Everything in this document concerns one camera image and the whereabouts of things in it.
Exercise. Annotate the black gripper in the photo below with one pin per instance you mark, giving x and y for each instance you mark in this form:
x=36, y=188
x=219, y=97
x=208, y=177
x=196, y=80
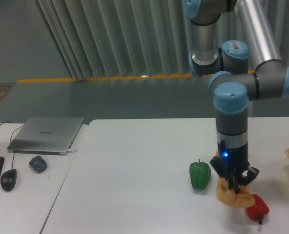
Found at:
x=232, y=164

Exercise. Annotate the triangular golden pastry bread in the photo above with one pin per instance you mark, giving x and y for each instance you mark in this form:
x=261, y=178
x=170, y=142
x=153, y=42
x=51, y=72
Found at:
x=243, y=199

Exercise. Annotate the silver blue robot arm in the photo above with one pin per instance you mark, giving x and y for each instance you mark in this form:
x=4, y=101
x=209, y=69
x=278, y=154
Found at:
x=240, y=72

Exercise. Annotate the green bell pepper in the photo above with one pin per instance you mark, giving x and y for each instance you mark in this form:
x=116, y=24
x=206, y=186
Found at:
x=200, y=174

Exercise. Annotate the red bell pepper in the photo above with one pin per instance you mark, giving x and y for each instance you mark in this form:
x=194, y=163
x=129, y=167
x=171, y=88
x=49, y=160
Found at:
x=258, y=210

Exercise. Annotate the silver closed laptop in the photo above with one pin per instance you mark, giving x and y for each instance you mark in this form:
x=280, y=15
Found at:
x=46, y=135

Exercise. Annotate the small black case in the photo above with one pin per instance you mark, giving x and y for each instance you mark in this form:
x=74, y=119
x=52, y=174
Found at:
x=38, y=164

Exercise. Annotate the black computer mouse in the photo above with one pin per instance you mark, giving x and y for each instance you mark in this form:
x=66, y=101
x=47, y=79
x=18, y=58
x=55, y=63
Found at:
x=8, y=180

